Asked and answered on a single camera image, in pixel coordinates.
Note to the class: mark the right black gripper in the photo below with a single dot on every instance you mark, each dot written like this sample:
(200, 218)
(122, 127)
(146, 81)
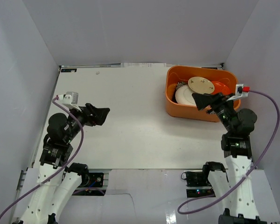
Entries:
(202, 101)

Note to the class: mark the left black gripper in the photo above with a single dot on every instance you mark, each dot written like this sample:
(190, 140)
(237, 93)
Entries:
(89, 114)

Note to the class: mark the beige floral round plate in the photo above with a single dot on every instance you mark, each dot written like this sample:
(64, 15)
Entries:
(201, 85)

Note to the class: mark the white round plate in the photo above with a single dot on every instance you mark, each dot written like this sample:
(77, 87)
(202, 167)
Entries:
(183, 96)

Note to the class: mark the small orange round plate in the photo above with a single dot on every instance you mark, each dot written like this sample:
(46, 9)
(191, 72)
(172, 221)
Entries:
(220, 88)

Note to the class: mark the black floral square plate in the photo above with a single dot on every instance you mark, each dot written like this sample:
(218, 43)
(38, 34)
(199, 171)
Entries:
(180, 84)

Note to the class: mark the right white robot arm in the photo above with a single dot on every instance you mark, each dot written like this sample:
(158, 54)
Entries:
(232, 182)

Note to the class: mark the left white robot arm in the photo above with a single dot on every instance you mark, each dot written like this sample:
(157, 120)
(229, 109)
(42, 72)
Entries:
(56, 179)

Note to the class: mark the orange plastic bin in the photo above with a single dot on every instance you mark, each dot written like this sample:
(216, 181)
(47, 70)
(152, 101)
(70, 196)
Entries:
(181, 73)

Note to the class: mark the black label sticker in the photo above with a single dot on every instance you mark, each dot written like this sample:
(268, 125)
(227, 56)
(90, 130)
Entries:
(67, 70)

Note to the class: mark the white paper sheets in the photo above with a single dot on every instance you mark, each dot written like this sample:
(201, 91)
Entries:
(143, 65)

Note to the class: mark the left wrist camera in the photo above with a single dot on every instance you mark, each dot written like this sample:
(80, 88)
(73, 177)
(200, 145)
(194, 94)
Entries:
(69, 100)

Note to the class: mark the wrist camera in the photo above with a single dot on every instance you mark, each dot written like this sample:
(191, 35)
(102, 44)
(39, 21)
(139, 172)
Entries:
(69, 100)
(241, 91)

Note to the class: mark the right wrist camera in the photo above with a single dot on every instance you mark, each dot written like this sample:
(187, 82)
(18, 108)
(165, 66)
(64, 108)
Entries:
(241, 91)

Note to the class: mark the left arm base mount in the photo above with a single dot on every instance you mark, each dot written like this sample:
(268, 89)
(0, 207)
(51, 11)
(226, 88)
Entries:
(94, 184)

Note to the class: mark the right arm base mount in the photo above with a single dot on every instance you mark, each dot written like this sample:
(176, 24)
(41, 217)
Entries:
(197, 184)

